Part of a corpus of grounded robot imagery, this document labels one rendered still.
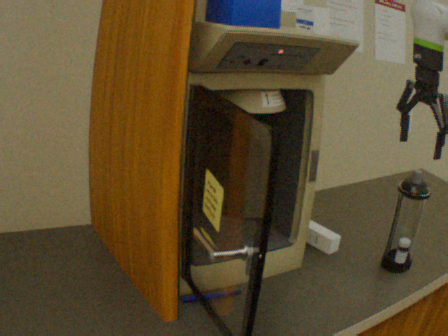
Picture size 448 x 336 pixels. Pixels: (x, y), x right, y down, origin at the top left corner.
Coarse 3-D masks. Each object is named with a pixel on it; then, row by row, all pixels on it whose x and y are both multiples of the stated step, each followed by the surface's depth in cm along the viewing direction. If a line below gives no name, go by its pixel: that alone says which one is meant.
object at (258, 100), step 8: (256, 88) 108; (224, 96) 108; (232, 96) 108; (240, 96) 107; (248, 96) 107; (256, 96) 108; (264, 96) 108; (272, 96) 109; (280, 96) 112; (240, 104) 107; (248, 104) 107; (256, 104) 107; (264, 104) 108; (272, 104) 109; (280, 104) 111; (256, 112) 107; (264, 112) 108; (272, 112) 109
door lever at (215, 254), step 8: (200, 232) 82; (200, 240) 81; (208, 240) 80; (208, 248) 78; (216, 248) 78; (240, 248) 79; (216, 256) 76; (224, 256) 77; (232, 256) 77; (240, 256) 78
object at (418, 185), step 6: (414, 174) 117; (420, 174) 116; (408, 180) 119; (414, 180) 117; (420, 180) 117; (402, 186) 118; (408, 186) 116; (414, 186) 115; (420, 186) 115; (426, 186) 116; (414, 192) 115; (420, 192) 114; (426, 192) 115
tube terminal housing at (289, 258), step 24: (312, 0) 103; (192, 24) 93; (288, 24) 102; (192, 72) 96; (216, 72) 98; (240, 72) 101; (264, 72) 103; (288, 72) 106; (312, 96) 115; (312, 120) 113; (312, 144) 115; (312, 192) 120; (288, 264) 124
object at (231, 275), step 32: (224, 128) 83; (256, 128) 73; (224, 160) 84; (256, 160) 73; (192, 192) 99; (224, 192) 85; (256, 192) 74; (192, 224) 100; (224, 224) 85; (256, 224) 74; (192, 256) 102; (256, 256) 75; (192, 288) 104; (224, 288) 87; (256, 288) 76; (224, 320) 88
